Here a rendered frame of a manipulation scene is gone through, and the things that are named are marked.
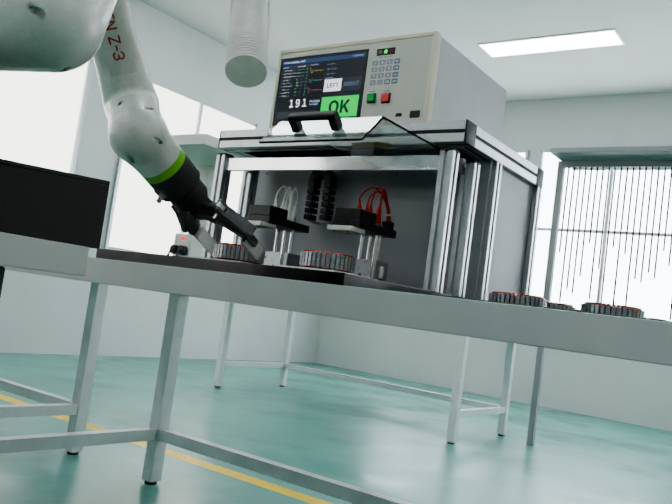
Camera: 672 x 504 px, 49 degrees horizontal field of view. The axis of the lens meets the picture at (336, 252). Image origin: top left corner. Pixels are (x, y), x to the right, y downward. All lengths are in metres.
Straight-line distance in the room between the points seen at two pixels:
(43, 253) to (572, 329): 0.66
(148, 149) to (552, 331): 0.79
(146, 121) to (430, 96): 0.59
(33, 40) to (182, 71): 6.68
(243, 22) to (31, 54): 2.08
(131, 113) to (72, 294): 5.48
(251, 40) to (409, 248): 1.49
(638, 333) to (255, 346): 7.71
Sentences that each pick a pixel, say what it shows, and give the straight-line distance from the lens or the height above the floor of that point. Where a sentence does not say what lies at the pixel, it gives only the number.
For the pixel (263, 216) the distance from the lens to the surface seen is 1.65.
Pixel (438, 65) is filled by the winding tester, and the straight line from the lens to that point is 1.62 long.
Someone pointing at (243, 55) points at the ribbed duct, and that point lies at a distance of 2.86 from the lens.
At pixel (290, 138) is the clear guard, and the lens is 1.38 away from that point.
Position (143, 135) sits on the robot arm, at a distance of 1.38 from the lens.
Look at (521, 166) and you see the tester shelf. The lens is 1.74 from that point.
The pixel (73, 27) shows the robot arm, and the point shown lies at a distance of 0.96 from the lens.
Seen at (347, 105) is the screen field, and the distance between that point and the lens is 1.68.
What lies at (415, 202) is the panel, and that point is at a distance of 1.67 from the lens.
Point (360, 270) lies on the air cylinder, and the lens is 1.56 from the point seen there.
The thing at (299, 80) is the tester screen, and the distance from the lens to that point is 1.80.
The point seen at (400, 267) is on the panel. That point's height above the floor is 0.82.
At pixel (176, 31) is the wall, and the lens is 7.64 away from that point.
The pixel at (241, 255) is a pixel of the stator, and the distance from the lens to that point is 1.56.
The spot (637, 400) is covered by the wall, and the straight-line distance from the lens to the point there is 7.77.
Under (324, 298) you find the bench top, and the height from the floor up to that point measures 0.72.
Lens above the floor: 0.71
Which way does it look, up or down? 4 degrees up
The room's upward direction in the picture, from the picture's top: 8 degrees clockwise
